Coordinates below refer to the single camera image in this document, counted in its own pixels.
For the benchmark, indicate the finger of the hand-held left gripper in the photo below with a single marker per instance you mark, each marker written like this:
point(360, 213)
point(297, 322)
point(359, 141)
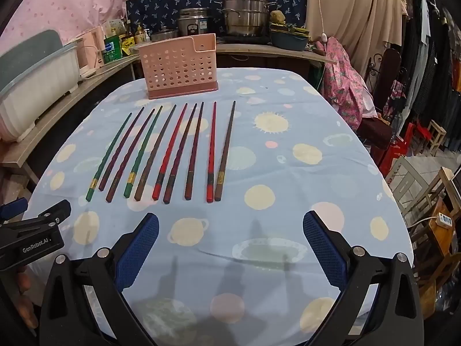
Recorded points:
point(14, 208)
point(52, 213)

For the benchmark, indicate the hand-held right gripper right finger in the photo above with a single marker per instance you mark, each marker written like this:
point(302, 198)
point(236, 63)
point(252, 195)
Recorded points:
point(324, 248)

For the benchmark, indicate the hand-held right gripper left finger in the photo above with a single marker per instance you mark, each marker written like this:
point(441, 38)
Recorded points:
point(138, 248)

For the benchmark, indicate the green chopstick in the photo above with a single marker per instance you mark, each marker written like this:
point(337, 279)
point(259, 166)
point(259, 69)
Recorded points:
point(94, 184)
point(131, 180)

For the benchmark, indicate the purple maroon chopstick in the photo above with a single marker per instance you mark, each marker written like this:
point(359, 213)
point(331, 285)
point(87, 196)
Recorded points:
point(108, 176)
point(115, 186)

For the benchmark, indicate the red chopstick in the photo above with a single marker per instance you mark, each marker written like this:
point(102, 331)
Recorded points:
point(161, 180)
point(211, 173)

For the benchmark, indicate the dark brown chopstick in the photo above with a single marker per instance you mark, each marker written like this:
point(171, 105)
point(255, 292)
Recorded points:
point(191, 176)
point(172, 180)

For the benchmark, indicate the pink perforated utensil holder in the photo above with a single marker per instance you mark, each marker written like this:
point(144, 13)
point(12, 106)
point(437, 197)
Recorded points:
point(180, 66)

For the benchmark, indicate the person's left hand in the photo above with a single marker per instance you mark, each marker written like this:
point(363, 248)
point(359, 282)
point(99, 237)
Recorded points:
point(26, 295)

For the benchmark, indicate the blue planet print tablecloth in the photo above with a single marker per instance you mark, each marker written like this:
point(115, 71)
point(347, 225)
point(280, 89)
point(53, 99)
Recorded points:
point(288, 173)

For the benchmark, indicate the white dish drainer box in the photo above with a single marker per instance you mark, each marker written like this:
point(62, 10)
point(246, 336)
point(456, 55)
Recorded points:
point(32, 90)

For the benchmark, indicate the white power strip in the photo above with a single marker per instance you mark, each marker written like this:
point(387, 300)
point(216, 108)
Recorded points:
point(444, 220)

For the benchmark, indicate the red plastic stool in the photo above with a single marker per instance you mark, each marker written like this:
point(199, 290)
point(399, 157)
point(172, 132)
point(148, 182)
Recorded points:
point(399, 147)

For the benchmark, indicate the small wooden stool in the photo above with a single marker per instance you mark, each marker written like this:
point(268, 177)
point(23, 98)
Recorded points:
point(435, 133)

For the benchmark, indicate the pink floral cloth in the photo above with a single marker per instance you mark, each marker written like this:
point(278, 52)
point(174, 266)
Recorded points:
point(342, 86)

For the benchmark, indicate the pink kettle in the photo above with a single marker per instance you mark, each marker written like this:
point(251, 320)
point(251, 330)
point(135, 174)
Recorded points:
point(94, 48)

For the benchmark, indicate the green can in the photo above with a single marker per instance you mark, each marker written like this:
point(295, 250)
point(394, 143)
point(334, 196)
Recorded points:
point(111, 48)

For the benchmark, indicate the yellow packet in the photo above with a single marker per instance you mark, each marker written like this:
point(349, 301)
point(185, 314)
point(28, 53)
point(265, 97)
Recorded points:
point(128, 45)

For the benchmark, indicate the dark metal chair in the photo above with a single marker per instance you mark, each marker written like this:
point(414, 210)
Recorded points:
point(388, 75)

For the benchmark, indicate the white carton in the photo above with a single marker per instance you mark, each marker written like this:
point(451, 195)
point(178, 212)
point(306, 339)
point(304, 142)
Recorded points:
point(115, 26)

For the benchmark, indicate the yellow soap bottle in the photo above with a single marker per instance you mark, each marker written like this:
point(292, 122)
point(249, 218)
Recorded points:
point(139, 35)

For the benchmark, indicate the dark sauce bottle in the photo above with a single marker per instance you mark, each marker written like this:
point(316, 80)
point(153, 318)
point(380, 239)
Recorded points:
point(128, 29)

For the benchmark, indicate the blue bowl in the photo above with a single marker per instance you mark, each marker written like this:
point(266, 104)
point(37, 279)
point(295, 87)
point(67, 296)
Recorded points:
point(288, 42)

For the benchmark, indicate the small steel pot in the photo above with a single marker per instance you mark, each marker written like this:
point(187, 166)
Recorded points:
point(164, 35)

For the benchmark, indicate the pink dotted sheet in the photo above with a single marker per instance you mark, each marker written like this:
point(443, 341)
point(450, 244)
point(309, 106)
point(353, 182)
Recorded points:
point(72, 3)

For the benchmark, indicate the hanging clothes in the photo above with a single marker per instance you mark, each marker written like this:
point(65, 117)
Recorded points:
point(432, 61)

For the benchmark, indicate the black induction cooker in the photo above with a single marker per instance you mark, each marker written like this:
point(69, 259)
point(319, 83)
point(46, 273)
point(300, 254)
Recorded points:
point(245, 39)

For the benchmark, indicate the green yellow bowl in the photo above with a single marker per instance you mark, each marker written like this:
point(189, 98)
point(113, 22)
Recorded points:
point(288, 27)

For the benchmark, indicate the beige curtain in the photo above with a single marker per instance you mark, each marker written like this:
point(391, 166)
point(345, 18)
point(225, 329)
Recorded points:
point(353, 18)

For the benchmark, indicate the steel rice cooker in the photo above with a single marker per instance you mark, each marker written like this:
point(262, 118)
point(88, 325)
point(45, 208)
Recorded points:
point(194, 21)

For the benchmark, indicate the navy leaf print cloth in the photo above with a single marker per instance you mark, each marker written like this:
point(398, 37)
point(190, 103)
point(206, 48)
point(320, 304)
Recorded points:
point(162, 3)

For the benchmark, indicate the brown lumpy root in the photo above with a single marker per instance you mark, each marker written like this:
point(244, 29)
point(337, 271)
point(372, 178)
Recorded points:
point(277, 16)

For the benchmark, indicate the large steel steamer pot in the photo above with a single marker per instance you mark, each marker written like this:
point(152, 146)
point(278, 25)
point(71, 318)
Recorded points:
point(246, 12)

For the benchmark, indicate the white chair frame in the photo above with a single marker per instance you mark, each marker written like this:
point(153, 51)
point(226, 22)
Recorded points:
point(410, 183)

